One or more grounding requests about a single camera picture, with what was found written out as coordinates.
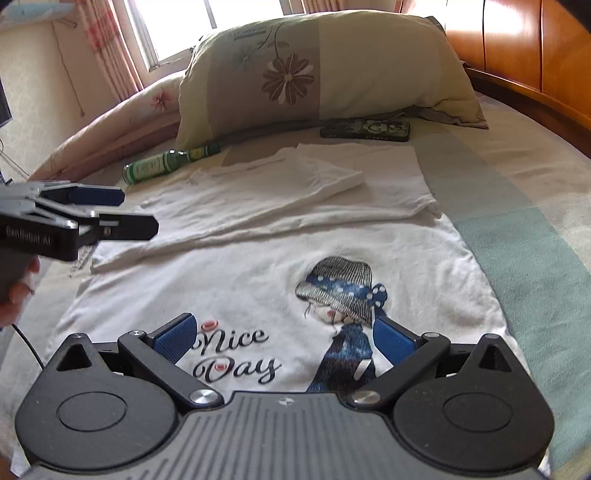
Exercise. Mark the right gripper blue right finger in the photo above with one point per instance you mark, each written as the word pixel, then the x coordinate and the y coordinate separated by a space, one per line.
pixel 412 357

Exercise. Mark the white printed t-shirt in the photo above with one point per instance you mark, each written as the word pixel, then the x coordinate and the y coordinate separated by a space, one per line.
pixel 285 263

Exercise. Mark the window with white frame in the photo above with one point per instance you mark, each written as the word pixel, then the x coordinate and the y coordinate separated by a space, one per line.
pixel 166 32

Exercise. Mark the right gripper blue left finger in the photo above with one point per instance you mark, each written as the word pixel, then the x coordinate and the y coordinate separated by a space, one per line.
pixel 153 357

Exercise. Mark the white air conditioner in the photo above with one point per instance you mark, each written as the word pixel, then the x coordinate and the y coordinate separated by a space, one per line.
pixel 23 13

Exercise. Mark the pink right curtain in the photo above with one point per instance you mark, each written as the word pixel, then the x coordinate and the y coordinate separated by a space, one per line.
pixel 321 6

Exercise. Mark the wall mounted television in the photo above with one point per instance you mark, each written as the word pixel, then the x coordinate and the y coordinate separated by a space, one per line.
pixel 5 112

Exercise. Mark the pink curtain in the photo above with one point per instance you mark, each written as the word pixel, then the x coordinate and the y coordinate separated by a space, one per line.
pixel 321 6
pixel 104 35

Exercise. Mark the person left hand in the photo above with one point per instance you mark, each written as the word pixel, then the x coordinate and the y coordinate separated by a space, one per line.
pixel 18 293

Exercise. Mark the green glass bottle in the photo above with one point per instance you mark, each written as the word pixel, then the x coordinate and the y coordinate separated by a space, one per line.
pixel 165 163

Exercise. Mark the pink left curtain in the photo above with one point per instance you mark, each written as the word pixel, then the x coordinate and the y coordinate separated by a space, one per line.
pixel 104 35

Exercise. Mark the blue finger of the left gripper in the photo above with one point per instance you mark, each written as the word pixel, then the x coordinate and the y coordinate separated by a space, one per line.
pixel 82 194
pixel 122 227

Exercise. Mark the pink folded quilt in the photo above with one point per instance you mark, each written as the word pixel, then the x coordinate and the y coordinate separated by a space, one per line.
pixel 145 120

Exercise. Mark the floral patchwork pillow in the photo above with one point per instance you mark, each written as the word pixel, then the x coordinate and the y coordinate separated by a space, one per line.
pixel 305 69

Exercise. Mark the orange wooden headboard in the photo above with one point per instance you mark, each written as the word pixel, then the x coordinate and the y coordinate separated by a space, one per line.
pixel 531 55

